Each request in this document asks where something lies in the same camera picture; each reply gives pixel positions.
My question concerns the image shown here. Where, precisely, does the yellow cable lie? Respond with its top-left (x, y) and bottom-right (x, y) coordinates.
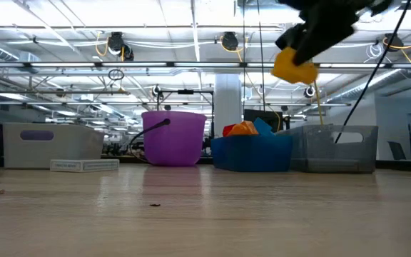
top-left (313, 81), bottom-right (325, 126)

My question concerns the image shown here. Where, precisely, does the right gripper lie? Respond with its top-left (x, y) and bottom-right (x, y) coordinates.
top-left (275, 0), bottom-right (394, 67)

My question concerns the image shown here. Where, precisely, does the light grey plastic bin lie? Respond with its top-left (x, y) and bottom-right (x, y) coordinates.
top-left (2, 122), bottom-right (106, 169)

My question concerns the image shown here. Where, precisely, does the smoky translucent plastic bin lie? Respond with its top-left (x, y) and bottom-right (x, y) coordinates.
top-left (275, 124), bottom-right (379, 174)

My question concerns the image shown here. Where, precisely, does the purple pumpkin face bucket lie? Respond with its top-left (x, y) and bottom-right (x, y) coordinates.
top-left (129, 110), bottom-right (208, 168)

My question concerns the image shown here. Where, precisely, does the long ceiling light bar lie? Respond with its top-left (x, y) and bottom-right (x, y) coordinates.
top-left (0, 61), bottom-right (411, 69)

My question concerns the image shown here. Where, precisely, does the blue-backed playing card deck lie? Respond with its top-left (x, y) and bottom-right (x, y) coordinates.
top-left (50, 158), bottom-right (120, 173)

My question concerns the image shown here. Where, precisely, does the black monitor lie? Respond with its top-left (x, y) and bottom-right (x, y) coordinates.
top-left (243, 109), bottom-right (285, 133)

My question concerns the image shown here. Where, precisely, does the teal plastic tray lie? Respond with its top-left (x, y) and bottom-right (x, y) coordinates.
top-left (210, 134), bottom-right (294, 173)

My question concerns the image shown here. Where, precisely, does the black ceiling cable reel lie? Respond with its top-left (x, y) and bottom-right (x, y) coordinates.
top-left (220, 31), bottom-right (240, 51)
top-left (382, 32), bottom-right (405, 54)
top-left (106, 31), bottom-right (135, 61)

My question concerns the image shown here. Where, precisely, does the white building column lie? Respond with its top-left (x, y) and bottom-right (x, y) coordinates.
top-left (214, 74), bottom-right (243, 136)

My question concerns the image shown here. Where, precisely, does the orange triangular toy block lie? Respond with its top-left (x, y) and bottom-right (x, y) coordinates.
top-left (225, 120), bottom-right (260, 137)

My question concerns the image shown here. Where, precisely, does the yellow toy block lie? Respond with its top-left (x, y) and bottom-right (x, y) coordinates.
top-left (271, 46), bottom-right (320, 86)

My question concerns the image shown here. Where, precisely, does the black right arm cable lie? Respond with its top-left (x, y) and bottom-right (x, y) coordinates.
top-left (334, 0), bottom-right (411, 144)

